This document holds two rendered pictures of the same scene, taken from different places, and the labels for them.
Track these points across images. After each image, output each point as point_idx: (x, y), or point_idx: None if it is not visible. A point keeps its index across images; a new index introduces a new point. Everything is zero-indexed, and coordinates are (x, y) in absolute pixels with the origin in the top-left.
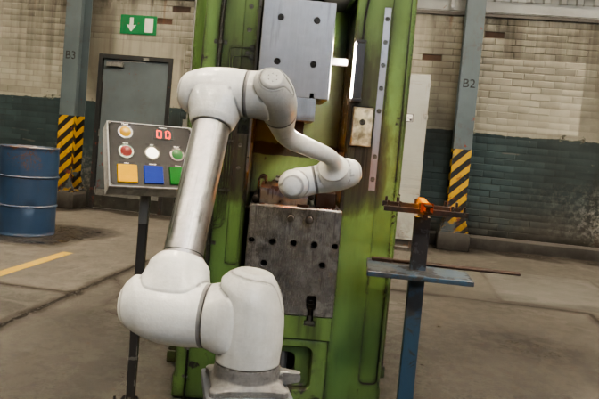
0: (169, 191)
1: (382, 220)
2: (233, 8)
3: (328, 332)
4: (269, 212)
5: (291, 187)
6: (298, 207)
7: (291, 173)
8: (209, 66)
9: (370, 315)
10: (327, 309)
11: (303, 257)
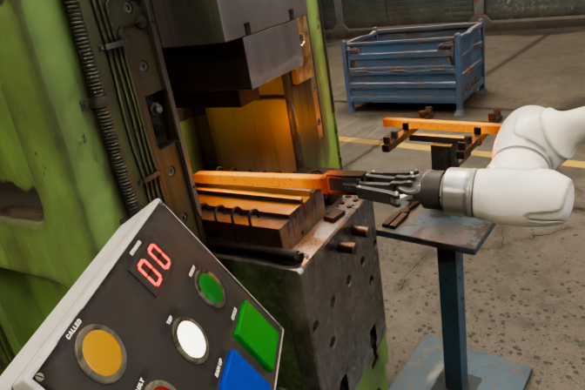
0: None
1: None
2: None
3: (386, 351)
4: (321, 261)
5: (573, 205)
6: (337, 222)
7: (560, 179)
8: (41, 3)
9: None
10: (383, 326)
11: (359, 288)
